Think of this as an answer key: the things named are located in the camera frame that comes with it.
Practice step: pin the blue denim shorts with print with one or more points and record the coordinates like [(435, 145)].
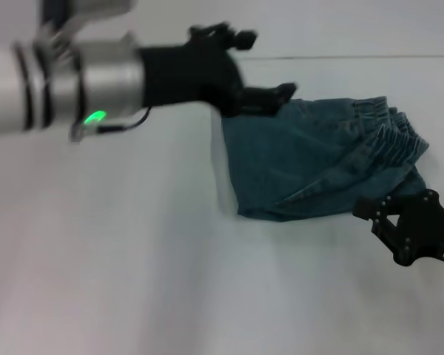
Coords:
[(311, 162)]

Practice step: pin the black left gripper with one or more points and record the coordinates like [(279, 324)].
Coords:
[(192, 74)]

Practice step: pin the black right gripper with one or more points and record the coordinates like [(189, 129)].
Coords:
[(425, 233)]

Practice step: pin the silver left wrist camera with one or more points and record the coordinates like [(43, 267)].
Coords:
[(89, 15)]

